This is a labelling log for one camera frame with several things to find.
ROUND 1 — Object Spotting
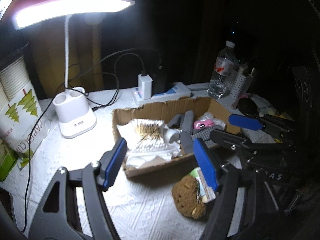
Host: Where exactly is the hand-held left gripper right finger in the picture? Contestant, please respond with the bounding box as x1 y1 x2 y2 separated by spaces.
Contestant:
192 138 263 240

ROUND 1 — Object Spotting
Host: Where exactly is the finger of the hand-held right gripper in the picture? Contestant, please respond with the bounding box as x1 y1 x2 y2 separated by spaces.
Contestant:
209 129 253 153
229 114 295 137

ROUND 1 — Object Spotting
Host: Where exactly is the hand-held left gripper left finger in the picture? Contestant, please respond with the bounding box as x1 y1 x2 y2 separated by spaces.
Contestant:
27 137 128 240

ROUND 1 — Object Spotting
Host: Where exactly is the white cloth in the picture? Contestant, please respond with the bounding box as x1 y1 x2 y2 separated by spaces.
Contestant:
117 124 183 168

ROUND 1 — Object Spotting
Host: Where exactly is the small green white packet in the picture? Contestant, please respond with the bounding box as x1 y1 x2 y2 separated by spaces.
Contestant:
189 167 217 203

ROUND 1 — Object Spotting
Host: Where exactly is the grey dotted glove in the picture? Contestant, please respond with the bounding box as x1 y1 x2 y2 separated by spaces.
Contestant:
167 110 195 140
179 124 225 155

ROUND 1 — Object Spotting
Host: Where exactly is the small pink case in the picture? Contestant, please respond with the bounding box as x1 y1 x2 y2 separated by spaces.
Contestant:
194 120 213 130

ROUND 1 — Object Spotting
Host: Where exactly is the small clear plastic bag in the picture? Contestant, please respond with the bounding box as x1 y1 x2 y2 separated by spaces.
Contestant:
197 112 220 125

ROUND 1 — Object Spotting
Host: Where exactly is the brown plush toy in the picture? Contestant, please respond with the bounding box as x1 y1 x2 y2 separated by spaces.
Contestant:
171 175 207 217

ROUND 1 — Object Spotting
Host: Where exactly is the cotton swab bag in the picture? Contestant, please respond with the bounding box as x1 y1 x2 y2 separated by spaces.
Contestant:
129 119 167 153

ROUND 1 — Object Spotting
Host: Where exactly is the cardboard box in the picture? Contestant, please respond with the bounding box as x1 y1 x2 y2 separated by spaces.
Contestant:
112 96 242 179

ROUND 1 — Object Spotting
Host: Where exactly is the black round case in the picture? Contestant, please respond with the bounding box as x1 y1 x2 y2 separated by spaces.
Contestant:
237 97 260 117

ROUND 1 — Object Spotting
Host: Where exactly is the white perforated container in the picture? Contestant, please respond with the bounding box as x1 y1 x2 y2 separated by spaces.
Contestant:
229 66 252 98

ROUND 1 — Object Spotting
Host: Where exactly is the clear plastic water bottle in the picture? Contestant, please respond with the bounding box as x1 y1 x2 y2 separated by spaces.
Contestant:
208 40 238 99

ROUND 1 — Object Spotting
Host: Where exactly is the white desk lamp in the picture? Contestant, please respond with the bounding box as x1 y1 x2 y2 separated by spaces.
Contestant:
0 0 136 139

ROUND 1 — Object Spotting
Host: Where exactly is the white patterned tablecloth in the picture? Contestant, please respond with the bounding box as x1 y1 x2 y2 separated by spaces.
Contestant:
0 82 275 240

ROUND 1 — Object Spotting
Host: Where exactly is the white power strip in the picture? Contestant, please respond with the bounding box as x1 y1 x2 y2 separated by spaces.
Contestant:
132 82 192 105

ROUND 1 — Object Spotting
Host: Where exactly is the white charger plug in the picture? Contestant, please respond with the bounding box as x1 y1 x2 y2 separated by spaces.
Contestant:
138 74 153 99

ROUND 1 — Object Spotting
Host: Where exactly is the yellow curtain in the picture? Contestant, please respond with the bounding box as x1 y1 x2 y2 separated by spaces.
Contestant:
30 22 104 95

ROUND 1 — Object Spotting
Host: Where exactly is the green paper cup pack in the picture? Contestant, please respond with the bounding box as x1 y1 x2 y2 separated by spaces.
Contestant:
0 152 18 182

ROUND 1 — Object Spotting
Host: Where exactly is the tree print paper cup pack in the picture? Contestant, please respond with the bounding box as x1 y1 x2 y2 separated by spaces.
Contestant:
0 55 50 170

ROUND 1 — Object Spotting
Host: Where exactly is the black charger cable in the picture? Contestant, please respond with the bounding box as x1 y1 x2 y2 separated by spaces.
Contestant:
91 53 148 112

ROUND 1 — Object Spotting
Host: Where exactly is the thin black cable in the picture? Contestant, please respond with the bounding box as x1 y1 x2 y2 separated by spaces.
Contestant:
21 45 163 232

